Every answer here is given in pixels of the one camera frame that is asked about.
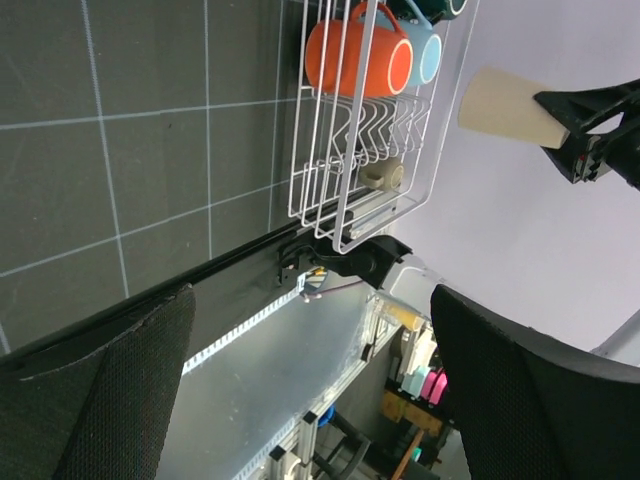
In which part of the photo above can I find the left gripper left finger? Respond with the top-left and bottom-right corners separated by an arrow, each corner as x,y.
1,284 -> 195,479

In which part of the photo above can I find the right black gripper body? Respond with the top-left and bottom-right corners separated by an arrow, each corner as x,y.
544,110 -> 639,189

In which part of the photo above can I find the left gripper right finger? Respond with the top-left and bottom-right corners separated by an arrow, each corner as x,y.
430,284 -> 639,479

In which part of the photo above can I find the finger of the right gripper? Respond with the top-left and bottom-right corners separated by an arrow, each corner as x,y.
533,79 -> 639,140

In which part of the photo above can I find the tall beige cup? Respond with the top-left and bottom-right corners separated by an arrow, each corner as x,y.
457,66 -> 569,149

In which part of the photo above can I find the light blue mug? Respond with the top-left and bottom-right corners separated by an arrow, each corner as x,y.
385,1 -> 442,87

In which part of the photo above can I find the dark green mug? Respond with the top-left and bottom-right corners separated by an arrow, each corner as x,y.
386,0 -> 467,25

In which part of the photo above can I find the small grey-beige mug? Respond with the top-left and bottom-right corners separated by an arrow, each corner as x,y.
359,157 -> 405,192

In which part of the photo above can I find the orange mug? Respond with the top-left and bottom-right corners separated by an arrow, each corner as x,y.
304,2 -> 414,98

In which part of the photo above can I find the black grid mat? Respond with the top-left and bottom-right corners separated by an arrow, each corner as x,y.
1,1 -> 319,354

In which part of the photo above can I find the right aluminium frame post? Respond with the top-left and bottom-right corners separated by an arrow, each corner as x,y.
592,311 -> 640,366

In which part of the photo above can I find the white wire dish rack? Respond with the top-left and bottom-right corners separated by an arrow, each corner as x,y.
288,1 -> 480,255

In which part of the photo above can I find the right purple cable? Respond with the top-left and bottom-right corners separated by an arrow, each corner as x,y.
302,279 -> 364,304

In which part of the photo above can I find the white slotted cable duct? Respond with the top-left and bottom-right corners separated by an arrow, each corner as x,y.
181,288 -> 300,377

